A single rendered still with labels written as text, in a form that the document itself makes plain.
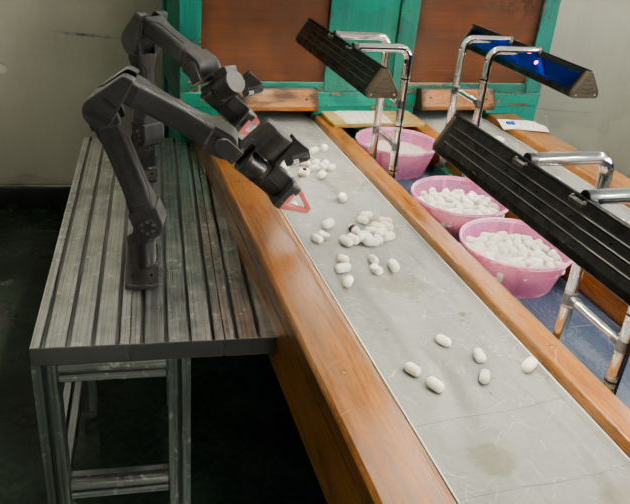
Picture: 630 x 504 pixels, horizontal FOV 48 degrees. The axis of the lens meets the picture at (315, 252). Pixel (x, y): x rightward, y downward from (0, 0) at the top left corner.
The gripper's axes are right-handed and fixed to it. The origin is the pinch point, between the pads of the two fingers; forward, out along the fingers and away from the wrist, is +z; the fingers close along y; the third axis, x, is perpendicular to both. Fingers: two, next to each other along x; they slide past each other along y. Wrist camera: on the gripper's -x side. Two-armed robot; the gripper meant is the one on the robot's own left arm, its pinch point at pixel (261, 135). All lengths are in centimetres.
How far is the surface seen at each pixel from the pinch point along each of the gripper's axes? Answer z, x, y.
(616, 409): 32, -14, -109
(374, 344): 10, 7, -82
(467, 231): 39, -19, -43
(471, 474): 11, 6, -115
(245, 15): -11, -21, 50
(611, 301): 57, -29, -72
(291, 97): 16.9, -11.6, 44.4
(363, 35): 5.8, -38.4, 7.8
